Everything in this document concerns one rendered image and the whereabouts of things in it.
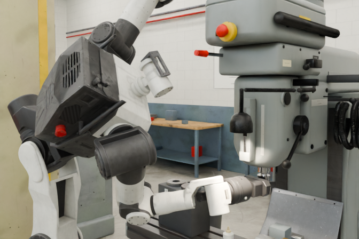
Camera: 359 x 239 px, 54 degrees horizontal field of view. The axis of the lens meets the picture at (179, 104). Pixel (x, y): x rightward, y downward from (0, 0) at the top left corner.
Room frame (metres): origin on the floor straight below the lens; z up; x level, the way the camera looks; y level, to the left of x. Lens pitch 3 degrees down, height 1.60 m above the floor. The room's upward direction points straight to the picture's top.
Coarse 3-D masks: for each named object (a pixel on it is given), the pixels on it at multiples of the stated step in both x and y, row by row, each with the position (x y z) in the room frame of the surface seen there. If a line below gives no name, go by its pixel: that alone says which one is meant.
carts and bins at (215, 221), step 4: (212, 216) 3.05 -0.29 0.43; (216, 216) 3.08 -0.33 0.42; (220, 216) 3.14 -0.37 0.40; (212, 220) 3.05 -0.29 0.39; (216, 220) 3.08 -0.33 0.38; (220, 220) 3.15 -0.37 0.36; (212, 224) 3.05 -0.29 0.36; (216, 224) 3.09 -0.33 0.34; (220, 224) 3.15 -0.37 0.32; (220, 228) 3.16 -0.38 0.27
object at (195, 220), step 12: (168, 180) 1.61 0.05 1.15; (180, 180) 1.61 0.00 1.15; (204, 204) 1.50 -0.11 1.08; (168, 216) 1.55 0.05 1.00; (180, 216) 1.49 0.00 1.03; (192, 216) 1.45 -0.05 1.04; (204, 216) 1.50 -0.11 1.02; (180, 228) 1.49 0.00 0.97; (192, 228) 1.45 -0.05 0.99; (204, 228) 1.50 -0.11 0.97
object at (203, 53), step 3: (195, 51) 1.14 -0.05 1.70; (198, 51) 1.13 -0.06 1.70; (201, 51) 1.14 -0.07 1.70; (204, 51) 1.15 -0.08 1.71; (207, 51) 1.17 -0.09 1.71; (195, 54) 1.14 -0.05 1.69; (198, 54) 1.14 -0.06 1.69; (201, 54) 1.14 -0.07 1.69; (204, 54) 1.15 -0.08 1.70; (207, 54) 1.16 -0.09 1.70; (210, 54) 1.18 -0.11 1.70; (213, 54) 1.19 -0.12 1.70; (216, 54) 1.21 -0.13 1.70; (219, 54) 1.22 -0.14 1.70; (222, 54) 1.23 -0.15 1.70
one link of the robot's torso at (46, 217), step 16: (32, 144) 1.17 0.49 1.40; (32, 160) 1.15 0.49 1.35; (32, 176) 1.15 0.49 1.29; (48, 176) 1.15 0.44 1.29; (64, 176) 1.30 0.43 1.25; (32, 192) 1.18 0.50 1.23; (48, 192) 1.14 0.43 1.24; (64, 192) 1.26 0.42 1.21; (48, 208) 1.17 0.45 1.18; (64, 208) 1.26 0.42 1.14; (48, 224) 1.17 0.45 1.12; (64, 224) 1.19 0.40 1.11
